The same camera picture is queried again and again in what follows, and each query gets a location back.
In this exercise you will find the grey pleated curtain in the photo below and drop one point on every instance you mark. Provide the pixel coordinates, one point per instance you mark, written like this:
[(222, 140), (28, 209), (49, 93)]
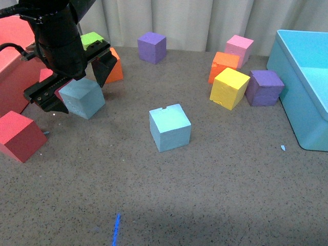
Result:
[(203, 25)]

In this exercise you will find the light blue plastic bin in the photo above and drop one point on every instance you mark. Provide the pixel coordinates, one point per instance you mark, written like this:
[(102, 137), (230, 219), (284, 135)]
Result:
[(300, 60)]

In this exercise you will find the near red foam block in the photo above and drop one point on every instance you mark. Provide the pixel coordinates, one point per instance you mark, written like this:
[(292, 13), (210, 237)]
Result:
[(20, 136)]

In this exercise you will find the cracked purple foam block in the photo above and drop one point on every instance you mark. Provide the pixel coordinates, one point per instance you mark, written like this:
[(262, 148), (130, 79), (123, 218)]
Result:
[(264, 88)]

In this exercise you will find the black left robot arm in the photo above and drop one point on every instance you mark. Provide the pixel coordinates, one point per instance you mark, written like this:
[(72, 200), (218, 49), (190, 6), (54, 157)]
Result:
[(58, 45)]

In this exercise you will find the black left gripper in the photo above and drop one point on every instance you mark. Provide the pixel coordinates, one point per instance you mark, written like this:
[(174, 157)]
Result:
[(58, 45)]

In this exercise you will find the salmon red plastic bin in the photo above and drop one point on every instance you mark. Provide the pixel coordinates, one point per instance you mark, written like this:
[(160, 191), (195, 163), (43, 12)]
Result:
[(16, 75)]

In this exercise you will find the green foam block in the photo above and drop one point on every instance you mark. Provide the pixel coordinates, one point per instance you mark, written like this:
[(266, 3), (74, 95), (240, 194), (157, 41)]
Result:
[(89, 38)]

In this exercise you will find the yellow foam block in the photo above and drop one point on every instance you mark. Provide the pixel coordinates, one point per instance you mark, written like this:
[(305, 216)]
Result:
[(228, 88)]

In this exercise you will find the pink foam block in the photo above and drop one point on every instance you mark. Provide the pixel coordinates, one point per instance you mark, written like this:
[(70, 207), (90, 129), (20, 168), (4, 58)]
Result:
[(240, 46)]

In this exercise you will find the chipped orange foam block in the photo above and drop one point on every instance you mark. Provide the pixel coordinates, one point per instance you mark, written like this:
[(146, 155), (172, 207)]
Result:
[(222, 61)]

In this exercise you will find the notched light blue foam block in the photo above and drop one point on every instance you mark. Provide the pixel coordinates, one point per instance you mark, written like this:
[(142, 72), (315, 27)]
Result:
[(170, 127)]

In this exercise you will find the red foam block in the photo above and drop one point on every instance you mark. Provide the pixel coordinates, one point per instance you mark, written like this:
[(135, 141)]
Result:
[(44, 74), (20, 136)]

